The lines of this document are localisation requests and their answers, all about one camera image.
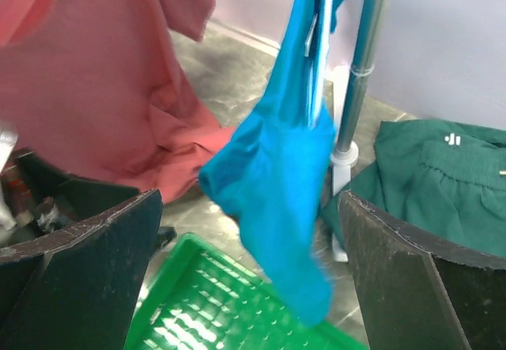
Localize dark green shorts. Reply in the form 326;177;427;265
343;119;505;257

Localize light blue wire hanger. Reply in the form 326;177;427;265
306;0;334;128

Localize green plastic tray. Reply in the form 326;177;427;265
124;232;365;350

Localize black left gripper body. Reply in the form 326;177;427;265
1;122;139;247

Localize dusty red t shirt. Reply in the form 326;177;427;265
1;0;232;202

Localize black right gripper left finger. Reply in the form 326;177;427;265
1;190;162;349

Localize white metal clothes rack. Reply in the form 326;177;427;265
327;0;398;263

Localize blue t shirt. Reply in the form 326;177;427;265
198;0;344;326

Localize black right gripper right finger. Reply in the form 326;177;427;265
338;190;505;350

